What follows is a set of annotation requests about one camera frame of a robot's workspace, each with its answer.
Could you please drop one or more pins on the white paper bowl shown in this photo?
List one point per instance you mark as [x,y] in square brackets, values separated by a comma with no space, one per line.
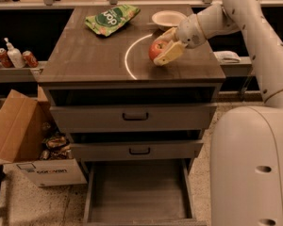
[167,19]

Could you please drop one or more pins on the grey middle drawer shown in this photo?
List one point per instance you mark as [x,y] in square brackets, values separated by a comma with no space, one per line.
[139,150]

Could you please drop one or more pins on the white pump bottle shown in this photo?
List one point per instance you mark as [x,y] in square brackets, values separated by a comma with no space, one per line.
[14,55]

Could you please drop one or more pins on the grey low shelf ledge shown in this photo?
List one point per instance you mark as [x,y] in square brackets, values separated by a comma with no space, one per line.
[26,74]

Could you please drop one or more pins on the white printed cardboard box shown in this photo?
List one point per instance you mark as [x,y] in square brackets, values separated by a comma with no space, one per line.
[61,172]

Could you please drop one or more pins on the red soda can right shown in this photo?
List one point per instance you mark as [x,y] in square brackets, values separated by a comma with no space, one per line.
[30,59]

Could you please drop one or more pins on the grey drawer cabinet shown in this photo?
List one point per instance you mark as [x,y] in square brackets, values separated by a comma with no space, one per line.
[87,69]

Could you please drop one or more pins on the grey open bottom drawer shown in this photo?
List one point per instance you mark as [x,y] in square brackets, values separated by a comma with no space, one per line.
[140,193]

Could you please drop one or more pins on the green chip bag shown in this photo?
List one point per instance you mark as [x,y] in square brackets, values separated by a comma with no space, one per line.
[111,20]

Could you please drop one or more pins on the grey top drawer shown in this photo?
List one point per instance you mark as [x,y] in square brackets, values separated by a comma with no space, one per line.
[132,118]

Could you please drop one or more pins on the red soda can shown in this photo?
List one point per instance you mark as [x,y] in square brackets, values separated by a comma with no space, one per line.
[30,59]
[4,59]

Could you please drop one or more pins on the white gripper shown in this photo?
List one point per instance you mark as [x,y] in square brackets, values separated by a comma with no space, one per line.
[190,30]

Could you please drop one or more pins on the red apple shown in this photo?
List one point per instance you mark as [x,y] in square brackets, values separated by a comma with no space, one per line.
[156,48]

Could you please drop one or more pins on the folded white cloth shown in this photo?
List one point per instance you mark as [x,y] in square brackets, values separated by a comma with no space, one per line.
[227,57]

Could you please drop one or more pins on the red soda can left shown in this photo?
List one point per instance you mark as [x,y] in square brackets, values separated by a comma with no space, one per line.
[4,59]

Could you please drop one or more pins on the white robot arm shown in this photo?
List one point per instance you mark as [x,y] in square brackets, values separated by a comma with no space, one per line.
[246,149]

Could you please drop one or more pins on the brown cardboard box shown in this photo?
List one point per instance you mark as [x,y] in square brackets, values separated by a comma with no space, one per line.
[23,124]

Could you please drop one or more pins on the shiny snack packets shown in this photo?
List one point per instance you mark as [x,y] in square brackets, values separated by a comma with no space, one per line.
[56,147]

